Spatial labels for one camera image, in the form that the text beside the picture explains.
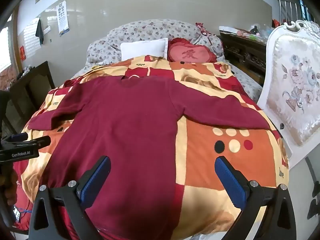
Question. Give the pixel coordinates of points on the white wall poster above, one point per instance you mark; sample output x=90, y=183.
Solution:
x=62, y=17

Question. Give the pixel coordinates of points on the dark hanging cloth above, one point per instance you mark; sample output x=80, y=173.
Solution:
x=39, y=32

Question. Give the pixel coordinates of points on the red patterned cloth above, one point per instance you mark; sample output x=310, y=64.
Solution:
x=203, y=28

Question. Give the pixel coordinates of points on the maroon sweater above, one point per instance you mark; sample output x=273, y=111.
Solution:
x=130, y=130

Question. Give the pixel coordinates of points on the dark carved wooden cabinet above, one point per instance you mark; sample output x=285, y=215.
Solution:
x=245, y=55

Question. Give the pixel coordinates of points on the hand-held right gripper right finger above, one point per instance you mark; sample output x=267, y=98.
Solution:
x=230, y=182

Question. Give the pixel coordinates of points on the red heart cushion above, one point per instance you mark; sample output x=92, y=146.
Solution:
x=187, y=53

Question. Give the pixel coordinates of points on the person's left hand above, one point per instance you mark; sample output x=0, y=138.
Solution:
x=10, y=192

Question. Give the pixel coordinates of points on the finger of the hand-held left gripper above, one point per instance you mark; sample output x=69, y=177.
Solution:
x=41, y=141
x=20, y=137

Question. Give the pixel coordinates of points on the dark wooden side cabinet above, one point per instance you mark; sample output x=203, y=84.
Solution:
x=37, y=85

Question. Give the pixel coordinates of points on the white flat box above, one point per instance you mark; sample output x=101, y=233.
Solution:
x=228, y=29

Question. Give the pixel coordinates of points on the orange red printed blanket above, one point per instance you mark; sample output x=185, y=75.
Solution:
x=200, y=140

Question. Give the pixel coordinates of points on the grey floral pillows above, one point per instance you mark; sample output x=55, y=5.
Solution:
x=150, y=28

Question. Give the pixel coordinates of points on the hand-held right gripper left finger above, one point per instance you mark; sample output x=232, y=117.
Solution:
x=96, y=180

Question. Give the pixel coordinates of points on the red wall sign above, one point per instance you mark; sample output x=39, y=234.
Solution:
x=22, y=52

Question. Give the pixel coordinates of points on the window with blinds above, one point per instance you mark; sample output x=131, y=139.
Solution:
x=31, y=37

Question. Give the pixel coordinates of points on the white pillow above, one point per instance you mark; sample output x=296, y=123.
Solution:
x=142, y=48

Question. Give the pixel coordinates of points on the white ornate floral chair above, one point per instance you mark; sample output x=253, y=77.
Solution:
x=295, y=85

